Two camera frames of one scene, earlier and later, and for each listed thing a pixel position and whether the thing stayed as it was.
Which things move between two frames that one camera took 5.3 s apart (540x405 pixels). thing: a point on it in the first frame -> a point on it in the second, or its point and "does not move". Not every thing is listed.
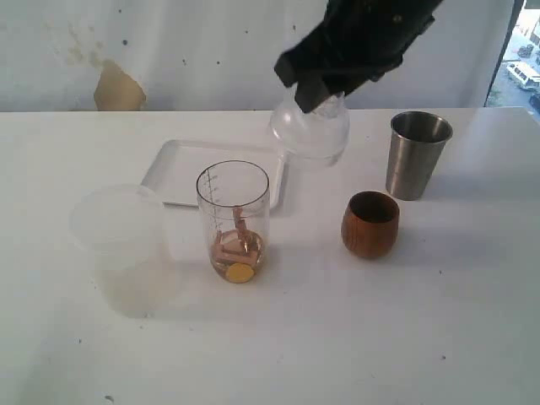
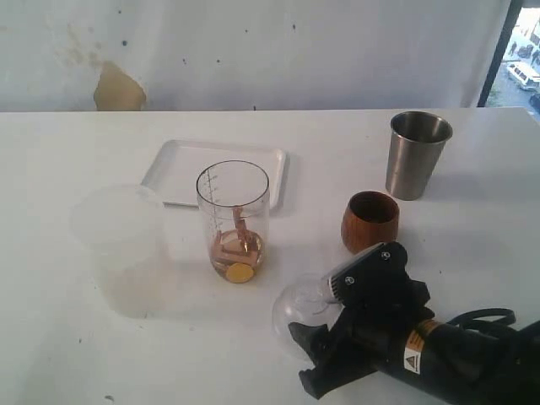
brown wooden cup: (370, 224) does not move
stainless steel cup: (416, 145) does not move
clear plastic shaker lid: (321, 133) -> (304, 299)
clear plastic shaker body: (234, 201) does not move
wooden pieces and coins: (238, 251) does not move
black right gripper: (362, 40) -> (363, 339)
